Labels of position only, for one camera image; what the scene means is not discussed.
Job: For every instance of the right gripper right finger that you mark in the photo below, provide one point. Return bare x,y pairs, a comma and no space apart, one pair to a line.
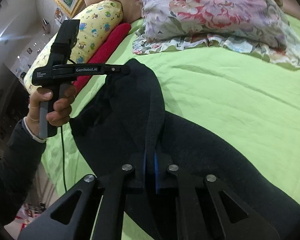
192,207

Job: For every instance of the person's left hand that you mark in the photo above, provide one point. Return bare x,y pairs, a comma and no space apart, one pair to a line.
57,109

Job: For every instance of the green bed sheet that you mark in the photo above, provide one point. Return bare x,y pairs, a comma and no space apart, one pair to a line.
237,117

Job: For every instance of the black knit pants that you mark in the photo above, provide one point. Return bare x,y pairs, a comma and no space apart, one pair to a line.
128,116

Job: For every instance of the left forearm dark sleeve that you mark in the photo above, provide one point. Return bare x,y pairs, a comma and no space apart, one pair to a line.
17,170

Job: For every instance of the red fleece blanket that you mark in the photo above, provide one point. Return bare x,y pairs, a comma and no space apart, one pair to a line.
105,51

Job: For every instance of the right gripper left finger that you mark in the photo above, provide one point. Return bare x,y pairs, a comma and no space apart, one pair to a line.
92,208

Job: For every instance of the floral ruffled pillow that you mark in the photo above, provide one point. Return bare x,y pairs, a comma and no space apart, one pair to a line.
255,27

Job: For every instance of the yellow cartoon print pillow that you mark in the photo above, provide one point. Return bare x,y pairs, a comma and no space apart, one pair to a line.
97,21

